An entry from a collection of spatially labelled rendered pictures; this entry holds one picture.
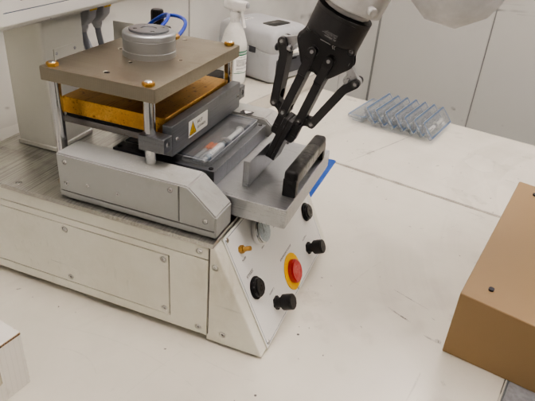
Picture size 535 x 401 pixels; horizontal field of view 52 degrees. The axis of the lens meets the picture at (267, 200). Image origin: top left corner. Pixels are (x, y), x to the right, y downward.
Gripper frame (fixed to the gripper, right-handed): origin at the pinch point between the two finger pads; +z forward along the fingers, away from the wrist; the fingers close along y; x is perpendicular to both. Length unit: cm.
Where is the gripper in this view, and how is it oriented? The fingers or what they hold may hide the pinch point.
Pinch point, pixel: (282, 136)
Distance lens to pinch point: 81.4
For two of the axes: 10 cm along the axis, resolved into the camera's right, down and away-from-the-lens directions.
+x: 3.8, -4.3, 8.2
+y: 8.4, 5.3, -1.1
